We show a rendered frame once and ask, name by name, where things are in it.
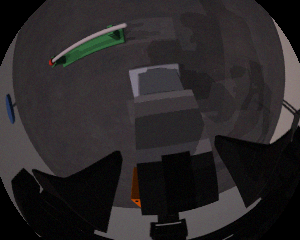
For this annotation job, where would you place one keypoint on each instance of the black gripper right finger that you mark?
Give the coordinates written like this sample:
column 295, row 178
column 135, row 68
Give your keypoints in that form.
column 250, row 164

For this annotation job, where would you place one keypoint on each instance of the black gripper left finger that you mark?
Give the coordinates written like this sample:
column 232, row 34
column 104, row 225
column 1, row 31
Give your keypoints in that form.
column 90, row 192

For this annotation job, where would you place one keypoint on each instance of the grey pin with red cap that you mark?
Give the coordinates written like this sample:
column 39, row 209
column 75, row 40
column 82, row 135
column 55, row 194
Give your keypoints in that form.
column 107, row 30

